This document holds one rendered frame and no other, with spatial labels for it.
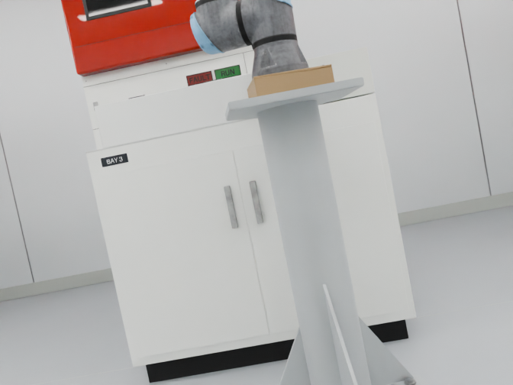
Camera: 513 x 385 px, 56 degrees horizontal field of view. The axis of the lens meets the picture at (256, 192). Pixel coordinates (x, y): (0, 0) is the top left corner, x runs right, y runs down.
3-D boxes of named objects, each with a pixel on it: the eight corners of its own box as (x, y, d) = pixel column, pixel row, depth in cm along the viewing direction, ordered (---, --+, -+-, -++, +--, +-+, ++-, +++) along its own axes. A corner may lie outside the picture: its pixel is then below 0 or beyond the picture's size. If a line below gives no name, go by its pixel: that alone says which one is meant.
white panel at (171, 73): (101, 163, 225) (82, 77, 222) (272, 127, 219) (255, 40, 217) (98, 163, 221) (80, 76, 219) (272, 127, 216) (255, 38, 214)
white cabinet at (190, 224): (177, 326, 225) (140, 155, 221) (382, 289, 219) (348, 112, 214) (135, 393, 161) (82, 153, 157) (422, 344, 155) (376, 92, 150)
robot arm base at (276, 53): (319, 69, 120) (312, 29, 120) (262, 76, 116) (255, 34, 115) (297, 81, 135) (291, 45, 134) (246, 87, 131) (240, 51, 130)
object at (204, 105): (112, 149, 167) (104, 109, 167) (267, 117, 164) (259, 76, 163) (102, 148, 158) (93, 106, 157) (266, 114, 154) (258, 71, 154)
